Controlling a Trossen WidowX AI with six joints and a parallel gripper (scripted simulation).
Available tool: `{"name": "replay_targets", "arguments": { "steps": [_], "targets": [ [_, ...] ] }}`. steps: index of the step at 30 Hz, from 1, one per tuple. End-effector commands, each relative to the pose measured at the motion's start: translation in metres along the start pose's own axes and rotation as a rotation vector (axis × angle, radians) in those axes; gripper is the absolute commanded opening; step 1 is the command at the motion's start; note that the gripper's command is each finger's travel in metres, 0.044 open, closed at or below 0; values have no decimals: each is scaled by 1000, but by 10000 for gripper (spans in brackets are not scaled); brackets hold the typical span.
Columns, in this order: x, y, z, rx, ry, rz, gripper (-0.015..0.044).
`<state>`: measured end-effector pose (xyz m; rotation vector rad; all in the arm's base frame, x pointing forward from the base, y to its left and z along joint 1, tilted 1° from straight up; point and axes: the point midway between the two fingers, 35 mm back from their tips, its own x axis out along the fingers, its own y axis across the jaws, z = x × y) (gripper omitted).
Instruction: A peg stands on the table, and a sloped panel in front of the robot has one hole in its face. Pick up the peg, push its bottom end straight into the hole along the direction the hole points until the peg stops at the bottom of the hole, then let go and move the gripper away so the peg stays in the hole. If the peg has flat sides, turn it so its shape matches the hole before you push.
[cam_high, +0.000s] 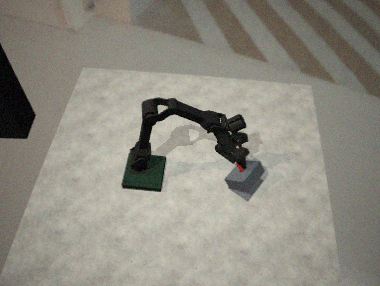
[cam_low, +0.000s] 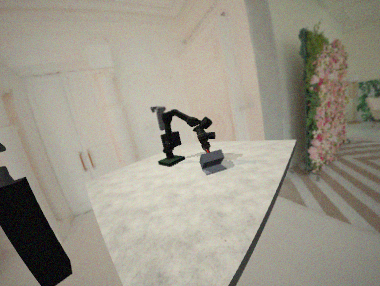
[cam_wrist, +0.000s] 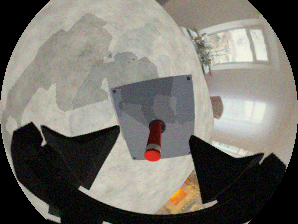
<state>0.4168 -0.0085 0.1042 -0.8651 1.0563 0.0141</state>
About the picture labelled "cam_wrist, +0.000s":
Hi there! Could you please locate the red peg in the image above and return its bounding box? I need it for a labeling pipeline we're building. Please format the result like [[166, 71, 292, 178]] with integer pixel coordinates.
[[144, 121, 161, 161]]

